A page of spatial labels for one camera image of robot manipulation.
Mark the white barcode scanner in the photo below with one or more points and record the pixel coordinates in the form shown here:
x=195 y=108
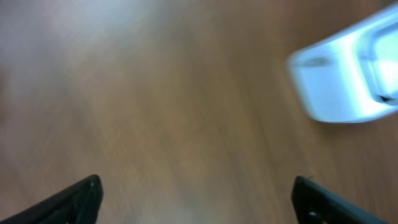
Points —
x=350 y=77

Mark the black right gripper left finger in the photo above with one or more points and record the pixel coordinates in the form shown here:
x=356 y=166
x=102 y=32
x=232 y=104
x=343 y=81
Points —
x=77 y=204

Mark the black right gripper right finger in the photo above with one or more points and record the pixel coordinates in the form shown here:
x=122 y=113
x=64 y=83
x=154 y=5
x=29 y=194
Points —
x=315 y=204

